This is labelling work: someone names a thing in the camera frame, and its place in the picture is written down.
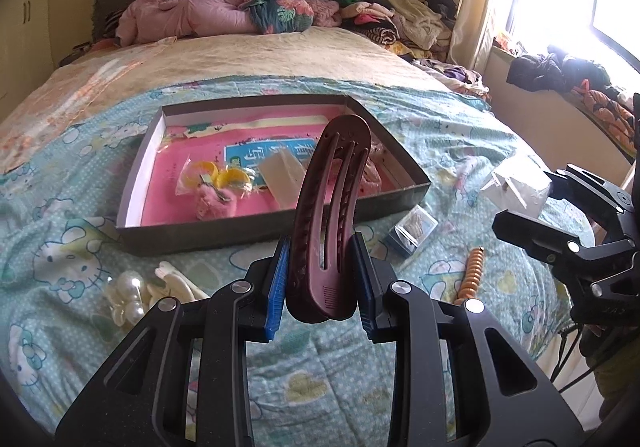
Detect dark red hair clip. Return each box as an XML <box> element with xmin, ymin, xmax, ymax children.
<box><xmin>285</xmin><ymin>115</ymin><xmax>371</xmax><ymax>323</ymax></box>

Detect cream built-in wardrobe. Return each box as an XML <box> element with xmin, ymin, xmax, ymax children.
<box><xmin>0</xmin><ymin>0</ymin><xmax>54</xmax><ymax>118</ymax></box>

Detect pink fuzzy hair clip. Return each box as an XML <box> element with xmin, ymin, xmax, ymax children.
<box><xmin>195</xmin><ymin>184</ymin><xmax>238</xmax><ymax>221</ymax></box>

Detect dark clothes on windowsill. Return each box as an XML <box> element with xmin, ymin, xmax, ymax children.
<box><xmin>506</xmin><ymin>46</ymin><xmax>620</xmax><ymax>100</ymax></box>

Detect hello kitty teal blanket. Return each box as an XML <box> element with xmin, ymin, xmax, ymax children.
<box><xmin>0</xmin><ymin>73</ymin><xmax>597</xmax><ymax>441</ymax></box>

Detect dark shallow cardboard box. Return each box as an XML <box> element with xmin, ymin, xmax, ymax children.
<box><xmin>116</xmin><ymin>94</ymin><xmax>431</xmax><ymax>255</ymax></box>

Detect pink dotted bow hair clip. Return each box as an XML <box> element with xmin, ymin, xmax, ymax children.
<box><xmin>358</xmin><ymin>143</ymin><xmax>386</xmax><ymax>197</ymax></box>

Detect white pearl claw clip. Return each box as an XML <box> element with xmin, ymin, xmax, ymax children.
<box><xmin>102</xmin><ymin>261</ymin><xmax>208</xmax><ymax>328</ymax></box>

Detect pink floral sheet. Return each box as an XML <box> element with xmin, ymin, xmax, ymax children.
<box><xmin>1</xmin><ymin>37</ymin><xmax>177</xmax><ymax>173</ymax></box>

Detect beige curtain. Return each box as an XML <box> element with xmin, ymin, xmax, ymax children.
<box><xmin>449</xmin><ymin>0</ymin><xmax>493</xmax><ymax>72</ymax></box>

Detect beige bed sheet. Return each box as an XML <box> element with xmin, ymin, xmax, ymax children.
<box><xmin>0</xmin><ymin>26</ymin><xmax>452</xmax><ymax>176</ymax></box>

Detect pink quilted jacket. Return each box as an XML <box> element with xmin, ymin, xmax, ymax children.
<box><xmin>115</xmin><ymin>0</ymin><xmax>259</xmax><ymax>46</ymax></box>

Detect clear box of rhinestone clips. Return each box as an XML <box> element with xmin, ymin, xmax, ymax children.
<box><xmin>383</xmin><ymin>206</ymin><xmax>438</xmax><ymax>257</ymax></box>

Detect pile of mixed clothes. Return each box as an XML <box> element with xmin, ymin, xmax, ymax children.
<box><xmin>307</xmin><ymin>0</ymin><xmax>490</xmax><ymax>102</ymax></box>

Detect yellow rings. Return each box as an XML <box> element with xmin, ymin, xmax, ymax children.
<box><xmin>174</xmin><ymin>159</ymin><xmax>256</xmax><ymax>198</ymax></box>

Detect orange spiral hair clip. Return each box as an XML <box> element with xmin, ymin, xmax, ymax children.
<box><xmin>454</xmin><ymin>247</ymin><xmax>485</xmax><ymax>305</ymax></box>

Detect clear bag with earring card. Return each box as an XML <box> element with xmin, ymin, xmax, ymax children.
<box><xmin>258</xmin><ymin>147</ymin><xmax>306</xmax><ymax>210</ymax></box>

